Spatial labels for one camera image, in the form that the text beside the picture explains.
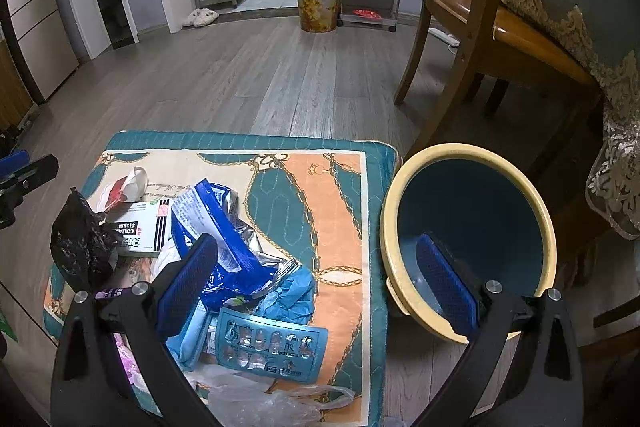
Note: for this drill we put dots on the wooden chair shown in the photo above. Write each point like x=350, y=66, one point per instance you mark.
x=495, y=42

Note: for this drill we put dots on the blue glove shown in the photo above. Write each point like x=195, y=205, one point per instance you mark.
x=292, y=301

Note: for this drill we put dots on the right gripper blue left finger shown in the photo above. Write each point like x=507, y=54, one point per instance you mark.
x=187, y=279

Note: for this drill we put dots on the teal orange patterned mat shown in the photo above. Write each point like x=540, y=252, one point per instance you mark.
x=314, y=200

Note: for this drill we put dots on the white slippers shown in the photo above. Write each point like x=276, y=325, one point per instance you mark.
x=199, y=18

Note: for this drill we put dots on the teal lace tablecloth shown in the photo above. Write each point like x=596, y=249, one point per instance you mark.
x=603, y=37

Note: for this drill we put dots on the white power strip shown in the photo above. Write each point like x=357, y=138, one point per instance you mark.
x=444, y=36

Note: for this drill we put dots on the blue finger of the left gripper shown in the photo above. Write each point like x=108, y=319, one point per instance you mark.
x=19, y=177

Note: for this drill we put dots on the black plastic bag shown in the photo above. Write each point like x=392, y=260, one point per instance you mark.
x=84, y=246

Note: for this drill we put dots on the floral patterned waste bin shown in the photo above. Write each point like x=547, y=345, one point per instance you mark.
x=318, y=16

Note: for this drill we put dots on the white red wrapper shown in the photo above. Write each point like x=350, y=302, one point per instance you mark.
x=126, y=190

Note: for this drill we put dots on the clear plastic bag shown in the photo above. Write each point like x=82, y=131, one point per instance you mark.
x=237, y=398

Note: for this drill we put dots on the purple tube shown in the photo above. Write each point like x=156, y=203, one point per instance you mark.
x=111, y=293

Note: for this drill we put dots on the white medicine box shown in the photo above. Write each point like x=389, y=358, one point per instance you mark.
x=144, y=227

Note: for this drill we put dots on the yellow rimmed teal trash bin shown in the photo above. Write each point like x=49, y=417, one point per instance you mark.
x=482, y=209

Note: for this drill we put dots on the blue foil snack bag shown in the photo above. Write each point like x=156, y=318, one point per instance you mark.
x=244, y=271

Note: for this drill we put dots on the white refrigerator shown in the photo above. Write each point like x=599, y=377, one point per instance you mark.
x=44, y=43

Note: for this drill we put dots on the purple plastic wrapper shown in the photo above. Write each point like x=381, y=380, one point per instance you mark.
x=129, y=363

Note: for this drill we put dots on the blue pill blister tray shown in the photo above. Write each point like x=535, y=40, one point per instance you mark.
x=269, y=348

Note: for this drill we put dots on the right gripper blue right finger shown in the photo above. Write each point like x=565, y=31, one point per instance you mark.
x=543, y=386

